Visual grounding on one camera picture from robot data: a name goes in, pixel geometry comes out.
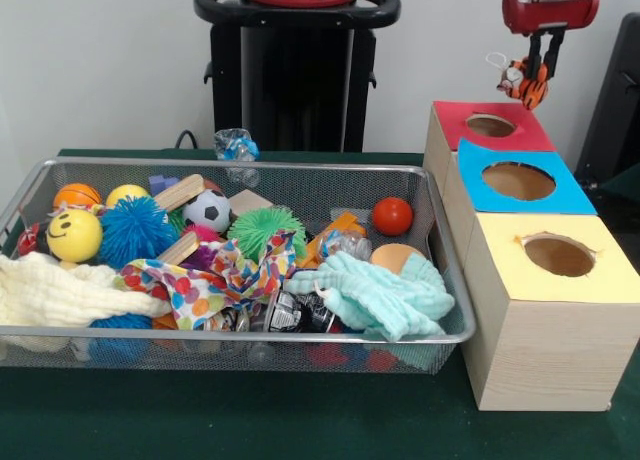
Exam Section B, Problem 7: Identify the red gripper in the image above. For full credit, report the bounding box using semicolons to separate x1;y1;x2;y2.
502;0;601;83

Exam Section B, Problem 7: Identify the orange striped tiger plush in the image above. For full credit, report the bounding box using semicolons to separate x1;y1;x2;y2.
487;52;551;112

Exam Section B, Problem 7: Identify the mint green cloth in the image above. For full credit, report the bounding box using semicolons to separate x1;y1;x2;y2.
285;250;457;343

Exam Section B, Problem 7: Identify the crushed clear plastic bottle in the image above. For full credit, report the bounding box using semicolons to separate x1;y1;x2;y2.
214;128;261;187

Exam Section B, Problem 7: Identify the shallow clear mesh bin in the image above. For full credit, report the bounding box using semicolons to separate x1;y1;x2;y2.
0;156;476;376

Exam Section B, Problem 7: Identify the wooden box with three holes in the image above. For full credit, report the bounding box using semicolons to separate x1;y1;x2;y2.
424;101;640;413

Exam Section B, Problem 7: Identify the black stand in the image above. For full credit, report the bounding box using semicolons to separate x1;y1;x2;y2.
580;13;640;196

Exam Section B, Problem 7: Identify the red ball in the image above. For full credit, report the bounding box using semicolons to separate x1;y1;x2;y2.
373;197;414;238

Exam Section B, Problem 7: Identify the toy hamburger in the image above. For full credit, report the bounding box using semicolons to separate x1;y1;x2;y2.
370;242;426;276

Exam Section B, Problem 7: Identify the orange flat plastic toy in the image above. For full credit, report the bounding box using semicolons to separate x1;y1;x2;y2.
296;214;373;271

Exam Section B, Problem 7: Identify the green furry monster toy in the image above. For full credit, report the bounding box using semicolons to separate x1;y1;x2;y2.
227;206;307;261

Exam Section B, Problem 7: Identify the colourful polka dot cloth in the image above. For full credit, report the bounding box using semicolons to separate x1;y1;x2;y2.
118;230;298;331

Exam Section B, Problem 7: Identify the blue spiky ball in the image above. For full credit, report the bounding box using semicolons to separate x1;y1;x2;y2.
98;194;181;271
90;313;154;331

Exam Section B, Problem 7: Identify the dark green table cloth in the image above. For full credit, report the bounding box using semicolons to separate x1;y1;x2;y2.
0;148;640;460

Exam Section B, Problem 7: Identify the orange toy basketball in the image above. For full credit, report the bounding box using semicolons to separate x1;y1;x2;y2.
55;183;104;211

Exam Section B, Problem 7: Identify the large yellow ball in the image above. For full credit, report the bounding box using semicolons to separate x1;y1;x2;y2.
47;208;104;264

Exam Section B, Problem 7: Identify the cream yellow cloth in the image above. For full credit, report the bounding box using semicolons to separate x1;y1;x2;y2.
0;252;171;328

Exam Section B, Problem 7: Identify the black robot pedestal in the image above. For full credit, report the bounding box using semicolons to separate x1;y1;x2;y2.
194;0;402;153

